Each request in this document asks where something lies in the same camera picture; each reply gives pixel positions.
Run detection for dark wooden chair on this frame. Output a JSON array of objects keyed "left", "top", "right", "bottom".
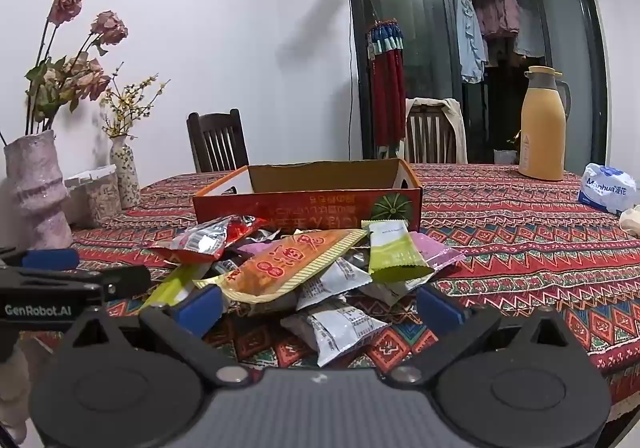
[{"left": 186, "top": 108, "right": 250, "bottom": 174}]

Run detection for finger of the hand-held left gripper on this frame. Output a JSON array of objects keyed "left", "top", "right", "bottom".
[
  {"left": 99, "top": 265, "right": 152, "bottom": 301},
  {"left": 0, "top": 248, "right": 80, "bottom": 273}
]

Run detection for cream cloth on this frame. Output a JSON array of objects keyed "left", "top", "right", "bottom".
[{"left": 406, "top": 97, "right": 468, "bottom": 164}]

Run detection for dried pink roses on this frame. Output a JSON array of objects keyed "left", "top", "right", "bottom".
[{"left": 25, "top": 0, "right": 130, "bottom": 135}]

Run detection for dark framed glass door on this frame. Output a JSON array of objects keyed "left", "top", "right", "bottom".
[{"left": 342, "top": 0, "right": 613, "bottom": 174}]

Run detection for yellow green snack packet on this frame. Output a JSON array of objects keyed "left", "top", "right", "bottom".
[{"left": 144, "top": 262, "right": 213, "bottom": 310}]

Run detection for red tassel hanging decoration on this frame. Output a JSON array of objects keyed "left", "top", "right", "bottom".
[{"left": 367, "top": 18, "right": 407, "bottom": 159}]

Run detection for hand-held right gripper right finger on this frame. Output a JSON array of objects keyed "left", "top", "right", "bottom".
[{"left": 385, "top": 284, "right": 576, "bottom": 389}]

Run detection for yellow thermos jug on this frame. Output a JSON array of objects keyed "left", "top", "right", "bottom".
[{"left": 517, "top": 66, "right": 572, "bottom": 181}]

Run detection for clear seed container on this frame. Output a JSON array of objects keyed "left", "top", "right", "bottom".
[{"left": 65, "top": 164, "right": 123, "bottom": 229}]

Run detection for pink garment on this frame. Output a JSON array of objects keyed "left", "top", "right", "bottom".
[{"left": 472, "top": 0, "right": 521, "bottom": 39}]

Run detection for yellow flower sprigs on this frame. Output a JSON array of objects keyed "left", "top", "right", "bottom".
[{"left": 100, "top": 62, "right": 171, "bottom": 139}]

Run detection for white blue tissue pack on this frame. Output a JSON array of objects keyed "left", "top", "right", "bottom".
[{"left": 577, "top": 162, "right": 640, "bottom": 215}]

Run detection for long orange snack packet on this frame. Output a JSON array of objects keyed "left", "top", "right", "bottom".
[{"left": 192, "top": 228, "right": 369, "bottom": 305}]

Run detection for white garment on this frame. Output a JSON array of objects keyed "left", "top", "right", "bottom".
[{"left": 515, "top": 0, "right": 546, "bottom": 56}]

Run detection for small floral vase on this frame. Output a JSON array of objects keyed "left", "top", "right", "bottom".
[{"left": 109, "top": 135, "right": 143, "bottom": 210}]

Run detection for cream cloth lump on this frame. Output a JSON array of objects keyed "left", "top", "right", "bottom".
[{"left": 619, "top": 208, "right": 640, "bottom": 236}]

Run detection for pink textured vase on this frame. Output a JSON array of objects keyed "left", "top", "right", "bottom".
[{"left": 2, "top": 129, "right": 75, "bottom": 251}]

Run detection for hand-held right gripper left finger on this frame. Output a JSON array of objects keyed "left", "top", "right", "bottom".
[{"left": 57, "top": 284, "right": 253, "bottom": 387}]

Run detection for red silver snack packet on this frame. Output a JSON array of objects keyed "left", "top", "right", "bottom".
[{"left": 149, "top": 215, "right": 269, "bottom": 264}]

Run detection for orange cardboard box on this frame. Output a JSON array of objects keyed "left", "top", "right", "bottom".
[{"left": 192, "top": 158, "right": 425, "bottom": 234}]

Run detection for light blue shirt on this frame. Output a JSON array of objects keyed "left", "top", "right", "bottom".
[{"left": 452, "top": 0, "right": 488, "bottom": 84}]

